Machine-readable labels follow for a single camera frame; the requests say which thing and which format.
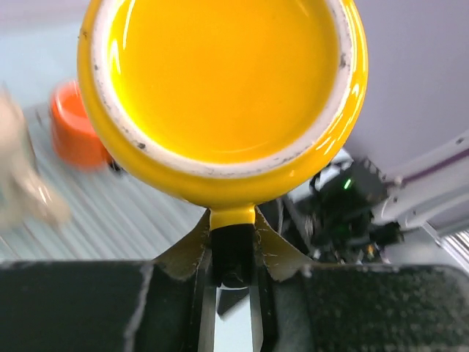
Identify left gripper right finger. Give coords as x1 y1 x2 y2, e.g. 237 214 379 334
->
251 213 468 351

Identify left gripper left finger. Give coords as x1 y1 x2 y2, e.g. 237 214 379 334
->
1 215 213 351

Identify metal wire dish rack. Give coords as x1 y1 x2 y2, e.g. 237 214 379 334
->
1 104 204 260

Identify beige mug coral print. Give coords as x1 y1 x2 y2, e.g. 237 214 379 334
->
1 88 70 230

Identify orange mug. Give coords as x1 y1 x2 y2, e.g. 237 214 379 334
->
50 80 113 171

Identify yellow mug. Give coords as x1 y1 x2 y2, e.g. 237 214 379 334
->
76 0 369 289

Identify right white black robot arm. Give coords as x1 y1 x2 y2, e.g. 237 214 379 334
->
281 133 468 264

